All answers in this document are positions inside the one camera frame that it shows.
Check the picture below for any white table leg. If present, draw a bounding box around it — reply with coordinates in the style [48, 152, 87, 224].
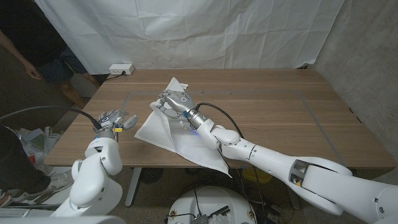
[125, 167, 142, 207]

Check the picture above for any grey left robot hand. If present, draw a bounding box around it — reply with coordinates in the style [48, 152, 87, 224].
[93, 109, 139, 140]

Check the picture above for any standing person in black shirt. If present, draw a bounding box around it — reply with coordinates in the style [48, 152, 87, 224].
[0, 0, 102, 108]

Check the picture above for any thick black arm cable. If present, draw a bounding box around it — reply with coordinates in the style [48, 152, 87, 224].
[194, 102, 245, 139]
[0, 105, 102, 130]

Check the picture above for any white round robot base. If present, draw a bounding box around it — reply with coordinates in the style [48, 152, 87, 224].
[167, 185, 258, 224]

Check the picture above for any seated person in black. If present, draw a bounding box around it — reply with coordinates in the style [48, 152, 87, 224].
[0, 126, 75, 208]

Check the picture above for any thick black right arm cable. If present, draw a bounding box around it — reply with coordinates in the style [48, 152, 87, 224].
[194, 102, 245, 139]

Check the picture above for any yellow floor object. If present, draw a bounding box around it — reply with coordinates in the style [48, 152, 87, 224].
[242, 167, 274, 184]

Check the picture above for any clear plastic bag clutter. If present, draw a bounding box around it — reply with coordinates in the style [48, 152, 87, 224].
[6, 126, 62, 166]

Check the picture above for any white wrinkled backdrop sheet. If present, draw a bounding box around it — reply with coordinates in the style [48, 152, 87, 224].
[32, 0, 345, 75]

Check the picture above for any black power strip cord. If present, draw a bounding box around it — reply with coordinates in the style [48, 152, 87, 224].
[104, 71, 126, 81]

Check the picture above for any white robot torso edge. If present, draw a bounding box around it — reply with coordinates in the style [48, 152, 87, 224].
[0, 215, 127, 224]

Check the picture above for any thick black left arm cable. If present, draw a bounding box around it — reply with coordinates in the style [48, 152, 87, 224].
[0, 105, 102, 130]

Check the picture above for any white power strip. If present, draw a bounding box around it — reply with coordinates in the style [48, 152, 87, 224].
[109, 63, 136, 76]

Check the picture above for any white cloth napkin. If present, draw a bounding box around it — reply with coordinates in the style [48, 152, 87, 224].
[134, 77, 233, 178]

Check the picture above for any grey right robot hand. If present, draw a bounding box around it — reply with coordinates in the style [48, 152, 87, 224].
[149, 89, 216, 130]

